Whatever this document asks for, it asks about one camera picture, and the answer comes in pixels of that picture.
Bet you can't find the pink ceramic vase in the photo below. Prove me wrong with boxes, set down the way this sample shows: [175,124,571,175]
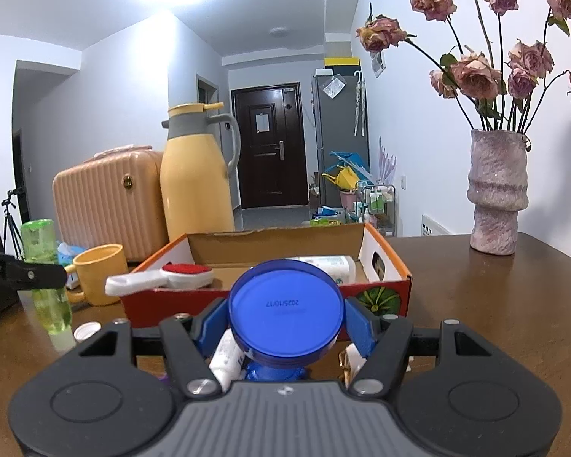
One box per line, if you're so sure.
[467,130,528,256]

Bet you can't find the yellow mug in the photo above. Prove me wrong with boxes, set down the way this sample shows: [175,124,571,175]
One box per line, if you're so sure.
[65,243,129,307]

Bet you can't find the cream cube charger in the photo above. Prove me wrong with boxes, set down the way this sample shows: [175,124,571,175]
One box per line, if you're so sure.
[338,342,366,387]

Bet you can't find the yellow box on fridge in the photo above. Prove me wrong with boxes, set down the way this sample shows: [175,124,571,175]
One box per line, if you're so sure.
[324,57,360,68]

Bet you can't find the wire trolley with bottles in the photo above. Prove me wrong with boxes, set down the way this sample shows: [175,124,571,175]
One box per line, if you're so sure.
[355,181,397,237]

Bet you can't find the camera tripod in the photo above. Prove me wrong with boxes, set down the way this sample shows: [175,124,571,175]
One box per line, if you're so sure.
[1,188,24,260]

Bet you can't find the wall picture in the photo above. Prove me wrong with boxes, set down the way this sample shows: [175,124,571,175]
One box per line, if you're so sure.
[370,52,386,77]

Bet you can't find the blue tissue pack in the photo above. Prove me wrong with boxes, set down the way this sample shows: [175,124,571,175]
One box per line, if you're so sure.
[57,241,85,291]

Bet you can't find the red white lint brush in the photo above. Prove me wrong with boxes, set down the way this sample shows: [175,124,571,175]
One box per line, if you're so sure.
[105,263,214,297]

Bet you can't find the yellow thermos jug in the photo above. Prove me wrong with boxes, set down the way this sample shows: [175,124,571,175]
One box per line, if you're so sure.
[159,102,241,241]

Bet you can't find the white plastic jar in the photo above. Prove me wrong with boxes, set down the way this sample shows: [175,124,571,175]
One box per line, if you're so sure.
[292,255,357,286]

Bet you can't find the pink ribbed suitcase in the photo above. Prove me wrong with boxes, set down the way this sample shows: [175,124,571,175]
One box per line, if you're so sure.
[52,144,168,263]

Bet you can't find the purple gear-shaped cap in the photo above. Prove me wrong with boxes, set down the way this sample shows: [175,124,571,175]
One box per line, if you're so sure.
[158,374,172,387]

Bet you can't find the yellow watering can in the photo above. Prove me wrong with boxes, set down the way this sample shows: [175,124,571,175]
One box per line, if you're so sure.
[322,165,359,191]

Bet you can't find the dried pink roses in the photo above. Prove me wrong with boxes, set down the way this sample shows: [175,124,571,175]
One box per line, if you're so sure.
[355,0,571,138]

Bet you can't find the red cardboard box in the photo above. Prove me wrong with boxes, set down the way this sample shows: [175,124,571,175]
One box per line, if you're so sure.
[121,224,412,337]

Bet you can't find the dark entrance door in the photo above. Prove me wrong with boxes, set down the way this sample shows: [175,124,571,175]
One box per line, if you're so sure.
[232,83,308,208]

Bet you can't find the blue round lid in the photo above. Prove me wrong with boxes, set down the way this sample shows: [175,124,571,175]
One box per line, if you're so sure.
[228,259,345,383]

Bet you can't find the grey refrigerator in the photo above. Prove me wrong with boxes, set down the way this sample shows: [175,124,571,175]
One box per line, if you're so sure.
[311,74,369,208]

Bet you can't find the green spray bottle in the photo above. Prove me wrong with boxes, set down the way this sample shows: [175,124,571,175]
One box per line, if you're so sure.
[20,219,75,353]

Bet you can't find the small white tube bottle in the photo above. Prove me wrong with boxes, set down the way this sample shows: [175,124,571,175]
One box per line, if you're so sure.
[209,329,245,392]

